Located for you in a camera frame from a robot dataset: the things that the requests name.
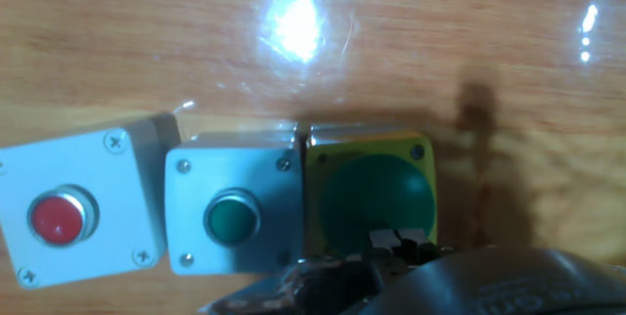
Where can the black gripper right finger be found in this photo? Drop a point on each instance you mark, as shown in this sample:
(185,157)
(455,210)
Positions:
(415,246)

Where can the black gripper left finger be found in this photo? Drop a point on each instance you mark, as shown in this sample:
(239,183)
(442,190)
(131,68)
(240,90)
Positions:
(384,241)

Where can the glossy wooden board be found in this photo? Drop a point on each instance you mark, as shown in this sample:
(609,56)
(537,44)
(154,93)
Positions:
(147,36)

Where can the grey box small green button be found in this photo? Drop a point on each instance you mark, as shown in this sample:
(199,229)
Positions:
(230,207)

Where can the grey box small red button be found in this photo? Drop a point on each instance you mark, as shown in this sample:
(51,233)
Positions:
(73,207)

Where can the yellow box large green button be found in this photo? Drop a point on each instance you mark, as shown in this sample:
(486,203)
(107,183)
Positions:
(371,193)

